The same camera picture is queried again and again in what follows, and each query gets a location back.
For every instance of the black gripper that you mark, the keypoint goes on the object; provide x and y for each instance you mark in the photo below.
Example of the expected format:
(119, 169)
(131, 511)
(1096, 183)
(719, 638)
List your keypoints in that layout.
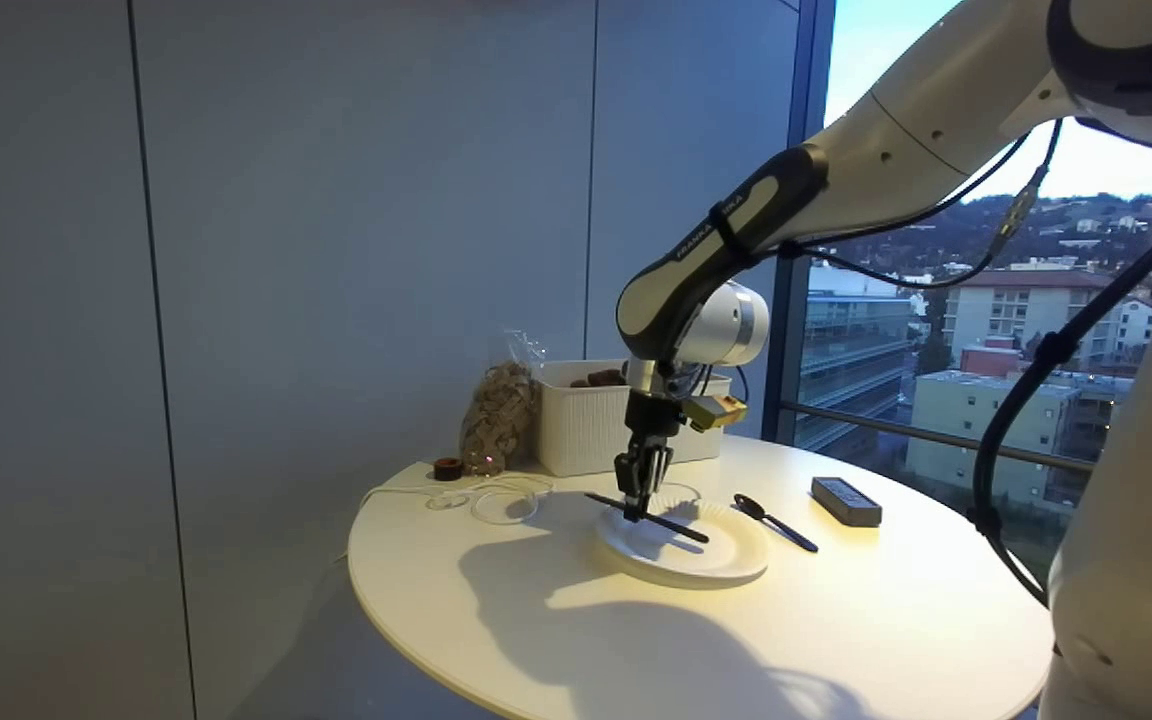
(654, 427)

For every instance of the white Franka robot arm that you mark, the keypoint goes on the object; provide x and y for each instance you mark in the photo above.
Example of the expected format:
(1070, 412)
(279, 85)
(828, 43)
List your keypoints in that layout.
(896, 125)

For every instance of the white open box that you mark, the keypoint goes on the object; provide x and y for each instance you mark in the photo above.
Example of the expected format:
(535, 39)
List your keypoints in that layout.
(582, 427)

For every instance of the brown snacks in box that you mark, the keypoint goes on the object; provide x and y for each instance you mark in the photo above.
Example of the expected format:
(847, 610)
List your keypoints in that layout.
(598, 377)

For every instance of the white paper plate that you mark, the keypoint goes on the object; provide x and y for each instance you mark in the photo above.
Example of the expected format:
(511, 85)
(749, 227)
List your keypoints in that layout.
(722, 553)

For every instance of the large clear round lid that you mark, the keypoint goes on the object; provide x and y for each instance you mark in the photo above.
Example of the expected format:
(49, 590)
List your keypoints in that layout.
(505, 500)

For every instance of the clear bag of brown granola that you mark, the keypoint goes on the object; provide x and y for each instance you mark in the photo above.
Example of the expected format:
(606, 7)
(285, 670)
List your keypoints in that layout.
(500, 421)

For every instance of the small dark cup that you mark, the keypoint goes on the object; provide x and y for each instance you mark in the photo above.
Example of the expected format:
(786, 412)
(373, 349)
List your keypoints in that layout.
(451, 470)

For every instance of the small clear round lid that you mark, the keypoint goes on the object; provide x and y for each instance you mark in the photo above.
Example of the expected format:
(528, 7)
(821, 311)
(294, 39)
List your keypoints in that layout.
(451, 500)

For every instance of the black rectangular block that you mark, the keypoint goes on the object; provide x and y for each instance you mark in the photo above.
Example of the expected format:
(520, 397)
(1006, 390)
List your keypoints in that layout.
(847, 500)

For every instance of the window railing bar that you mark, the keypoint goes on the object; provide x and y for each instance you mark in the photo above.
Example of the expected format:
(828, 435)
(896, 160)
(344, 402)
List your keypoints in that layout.
(896, 430)

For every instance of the pale flat-roof building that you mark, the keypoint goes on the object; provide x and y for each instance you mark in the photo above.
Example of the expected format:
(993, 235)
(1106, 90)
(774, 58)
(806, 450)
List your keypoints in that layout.
(976, 412)

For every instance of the beige building with red roof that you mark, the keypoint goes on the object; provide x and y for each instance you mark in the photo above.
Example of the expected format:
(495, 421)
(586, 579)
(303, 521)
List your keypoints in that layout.
(1016, 312)

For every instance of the yellowish wrist camera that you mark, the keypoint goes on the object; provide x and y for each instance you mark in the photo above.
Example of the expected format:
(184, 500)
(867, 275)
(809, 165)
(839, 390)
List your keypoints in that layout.
(715, 410)

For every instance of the blue window frame post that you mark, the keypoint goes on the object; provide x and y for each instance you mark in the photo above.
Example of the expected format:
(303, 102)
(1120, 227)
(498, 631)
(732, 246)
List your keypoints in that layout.
(809, 67)

